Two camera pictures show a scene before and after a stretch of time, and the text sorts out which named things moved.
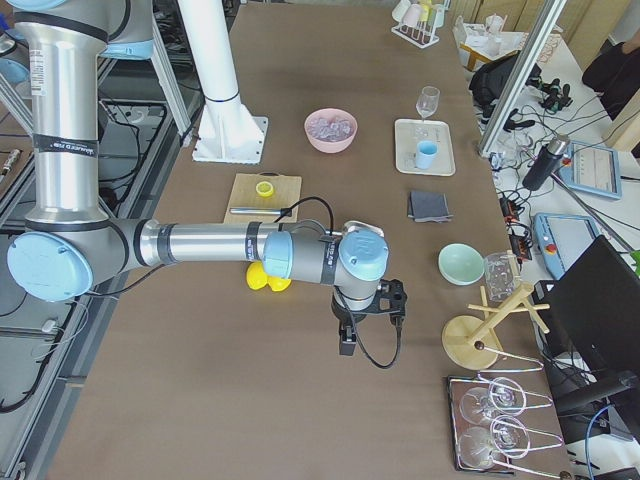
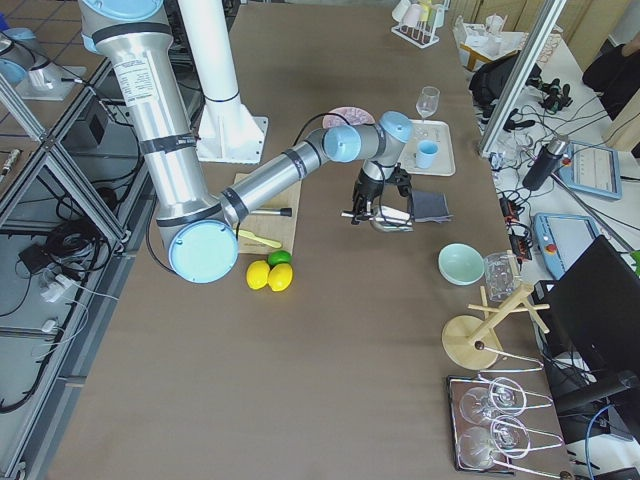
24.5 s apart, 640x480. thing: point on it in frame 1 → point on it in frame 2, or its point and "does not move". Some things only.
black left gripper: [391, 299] → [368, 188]
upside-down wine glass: [505, 395] does not move
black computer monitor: [589, 327] does not move
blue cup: [426, 150] does not move
